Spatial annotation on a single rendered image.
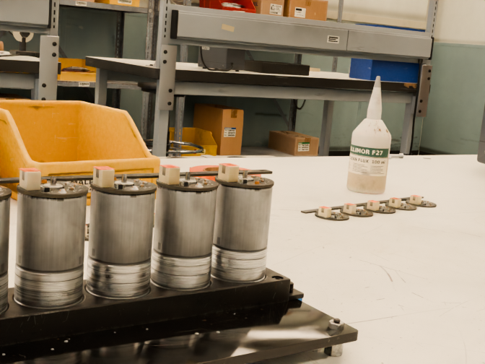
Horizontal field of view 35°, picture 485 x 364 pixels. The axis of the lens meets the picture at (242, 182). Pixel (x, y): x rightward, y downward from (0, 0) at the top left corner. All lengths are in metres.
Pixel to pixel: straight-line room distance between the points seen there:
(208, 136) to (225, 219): 4.67
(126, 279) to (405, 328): 0.13
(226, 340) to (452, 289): 0.17
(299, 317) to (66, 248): 0.10
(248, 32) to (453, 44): 3.70
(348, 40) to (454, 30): 3.31
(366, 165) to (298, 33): 2.44
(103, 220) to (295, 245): 0.20
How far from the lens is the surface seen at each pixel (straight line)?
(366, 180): 0.66
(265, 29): 3.00
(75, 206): 0.28
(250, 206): 0.31
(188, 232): 0.30
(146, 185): 0.30
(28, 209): 0.28
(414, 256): 0.48
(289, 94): 3.17
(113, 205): 0.28
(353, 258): 0.45
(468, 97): 6.34
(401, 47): 3.45
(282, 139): 5.37
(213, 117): 5.02
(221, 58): 3.03
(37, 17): 2.61
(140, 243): 0.29
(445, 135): 6.48
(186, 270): 0.30
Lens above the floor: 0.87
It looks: 10 degrees down
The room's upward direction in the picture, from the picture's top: 5 degrees clockwise
